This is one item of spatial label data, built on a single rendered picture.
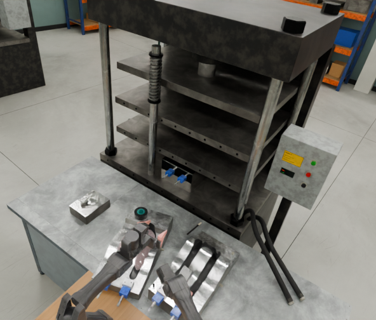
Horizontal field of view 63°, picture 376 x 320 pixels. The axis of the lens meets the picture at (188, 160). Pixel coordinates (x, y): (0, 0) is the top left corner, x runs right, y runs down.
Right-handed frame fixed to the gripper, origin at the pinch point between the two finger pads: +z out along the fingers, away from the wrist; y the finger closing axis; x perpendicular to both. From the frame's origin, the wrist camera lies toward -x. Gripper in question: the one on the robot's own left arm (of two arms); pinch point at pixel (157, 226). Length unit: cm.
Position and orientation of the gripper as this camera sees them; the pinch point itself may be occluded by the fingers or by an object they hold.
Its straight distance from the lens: 145.9
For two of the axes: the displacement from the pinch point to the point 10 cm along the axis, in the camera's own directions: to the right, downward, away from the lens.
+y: -8.3, -4.0, 4.0
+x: -1.1, 8.1, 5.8
